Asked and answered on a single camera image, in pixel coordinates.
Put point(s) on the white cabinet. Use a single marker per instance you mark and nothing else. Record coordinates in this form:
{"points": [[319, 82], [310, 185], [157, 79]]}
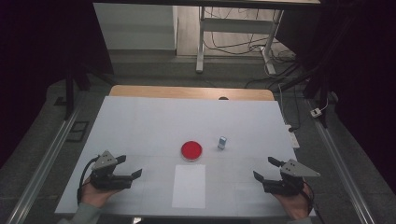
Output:
{"points": [[134, 28]]}

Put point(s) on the large white table cover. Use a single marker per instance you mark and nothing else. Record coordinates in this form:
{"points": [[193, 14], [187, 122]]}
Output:
{"points": [[174, 121]]}

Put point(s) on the white plug adapter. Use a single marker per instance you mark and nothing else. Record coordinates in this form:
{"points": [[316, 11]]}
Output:
{"points": [[316, 112]]}

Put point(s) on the black stand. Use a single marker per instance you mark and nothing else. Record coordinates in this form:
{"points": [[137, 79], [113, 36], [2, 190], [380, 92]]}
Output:
{"points": [[323, 93], [69, 93]]}

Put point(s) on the small blue white stamp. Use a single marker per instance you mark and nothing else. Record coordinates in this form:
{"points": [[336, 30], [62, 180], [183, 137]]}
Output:
{"points": [[222, 142]]}

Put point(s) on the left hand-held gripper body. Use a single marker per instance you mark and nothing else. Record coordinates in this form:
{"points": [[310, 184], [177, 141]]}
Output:
{"points": [[106, 179]]}

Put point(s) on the person's right hand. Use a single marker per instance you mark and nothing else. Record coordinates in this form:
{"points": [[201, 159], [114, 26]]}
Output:
{"points": [[294, 205]]}

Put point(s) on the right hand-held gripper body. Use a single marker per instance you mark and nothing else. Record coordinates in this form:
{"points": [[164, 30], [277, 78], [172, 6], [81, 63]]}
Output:
{"points": [[288, 183]]}

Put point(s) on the metal floor rail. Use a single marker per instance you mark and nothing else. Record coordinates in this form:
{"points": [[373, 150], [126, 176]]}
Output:
{"points": [[40, 171], [342, 168]]}

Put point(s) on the person's left hand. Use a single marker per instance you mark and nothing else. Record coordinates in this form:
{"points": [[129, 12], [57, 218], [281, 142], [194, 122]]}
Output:
{"points": [[99, 196]]}

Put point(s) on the white desk frame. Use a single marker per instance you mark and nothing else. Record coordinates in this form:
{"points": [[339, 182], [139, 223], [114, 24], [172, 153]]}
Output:
{"points": [[236, 25]]}

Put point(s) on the white power strip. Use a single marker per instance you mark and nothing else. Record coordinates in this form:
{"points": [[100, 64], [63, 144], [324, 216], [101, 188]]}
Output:
{"points": [[293, 138]]}

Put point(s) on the white paper sheet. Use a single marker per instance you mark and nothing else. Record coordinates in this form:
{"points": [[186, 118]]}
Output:
{"points": [[188, 186]]}

